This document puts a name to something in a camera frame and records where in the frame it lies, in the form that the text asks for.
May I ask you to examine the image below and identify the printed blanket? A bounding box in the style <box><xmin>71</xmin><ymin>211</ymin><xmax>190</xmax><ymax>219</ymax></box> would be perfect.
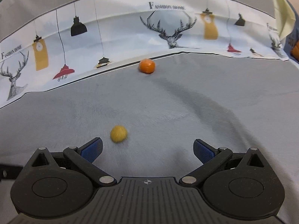
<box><xmin>0</xmin><ymin>0</ymin><xmax>295</xmax><ymax>109</ymax></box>

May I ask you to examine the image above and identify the small yellow-green fruit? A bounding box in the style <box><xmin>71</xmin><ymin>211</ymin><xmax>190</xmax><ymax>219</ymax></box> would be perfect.
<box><xmin>110</xmin><ymin>125</ymin><xmax>128</xmax><ymax>143</ymax></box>

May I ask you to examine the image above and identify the orange kumquat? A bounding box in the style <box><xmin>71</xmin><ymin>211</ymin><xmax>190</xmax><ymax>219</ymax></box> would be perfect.
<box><xmin>139</xmin><ymin>59</ymin><xmax>156</xmax><ymax>75</ymax></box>

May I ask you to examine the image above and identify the orange object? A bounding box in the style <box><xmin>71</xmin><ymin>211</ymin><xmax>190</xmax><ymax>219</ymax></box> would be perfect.
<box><xmin>291</xmin><ymin>41</ymin><xmax>299</xmax><ymax>62</ymax></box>

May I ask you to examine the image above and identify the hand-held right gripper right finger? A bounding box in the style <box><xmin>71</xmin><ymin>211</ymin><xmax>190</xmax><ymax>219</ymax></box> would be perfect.
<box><xmin>179</xmin><ymin>139</ymin><xmax>272</xmax><ymax>188</ymax></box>

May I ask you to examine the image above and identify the grey bed sheet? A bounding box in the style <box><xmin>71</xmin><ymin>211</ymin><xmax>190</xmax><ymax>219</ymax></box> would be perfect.
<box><xmin>0</xmin><ymin>51</ymin><xmax>299</xmax><ymax>215</ymax></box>

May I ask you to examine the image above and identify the pale yellow cloth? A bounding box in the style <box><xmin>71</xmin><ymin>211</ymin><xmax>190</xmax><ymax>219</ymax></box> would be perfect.
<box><xmin>270</xmin><ymin>0</ymin><xmax>295</xmax><ymax>40</ymax></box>

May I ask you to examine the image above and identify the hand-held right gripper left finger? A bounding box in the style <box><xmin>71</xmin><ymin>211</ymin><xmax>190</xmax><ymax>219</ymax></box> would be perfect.
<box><xmin>23</xmin><ymin>138</ymin><xmax>117</xmax><ymax>188</ymax></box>

